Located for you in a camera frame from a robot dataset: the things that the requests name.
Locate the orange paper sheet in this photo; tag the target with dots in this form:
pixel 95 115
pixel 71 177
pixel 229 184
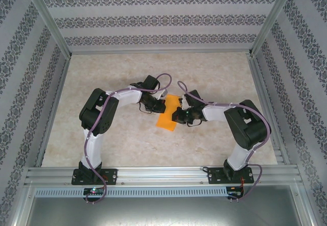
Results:
pixel 166 122

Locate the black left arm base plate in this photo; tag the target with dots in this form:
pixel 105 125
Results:
pixel 112 176

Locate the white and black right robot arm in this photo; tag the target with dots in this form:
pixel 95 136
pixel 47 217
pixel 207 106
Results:
pixel 247 126

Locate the aluminium side rail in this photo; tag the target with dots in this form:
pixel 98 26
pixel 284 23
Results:
pixel 258 82
pixel 57 100

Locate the aluminium mounting rail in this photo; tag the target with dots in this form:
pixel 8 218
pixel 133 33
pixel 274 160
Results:
pixel 163 175

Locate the aluminium frame post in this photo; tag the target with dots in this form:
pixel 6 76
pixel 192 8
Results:
pixel 48 19
pixel 273 19

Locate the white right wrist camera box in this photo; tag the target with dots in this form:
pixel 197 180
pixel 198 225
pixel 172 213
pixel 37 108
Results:
pixel 183 103

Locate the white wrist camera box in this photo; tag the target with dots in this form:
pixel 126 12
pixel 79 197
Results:
pixel 163 93
pixel 183 103

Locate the small circuit board blue light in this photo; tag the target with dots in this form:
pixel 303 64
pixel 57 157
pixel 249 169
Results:
pixel 233 192

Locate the grey metal sheet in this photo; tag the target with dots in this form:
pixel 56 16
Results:
pixel 163 213

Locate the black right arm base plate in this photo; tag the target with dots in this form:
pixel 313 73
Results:
pixel 213 176

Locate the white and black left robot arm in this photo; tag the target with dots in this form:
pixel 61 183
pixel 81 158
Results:
pixel 98 111

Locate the small circuit board green light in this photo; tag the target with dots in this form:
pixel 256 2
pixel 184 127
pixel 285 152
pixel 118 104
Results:
pixel 93 191

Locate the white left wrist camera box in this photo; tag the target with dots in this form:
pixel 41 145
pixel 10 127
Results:
pixel 163 93

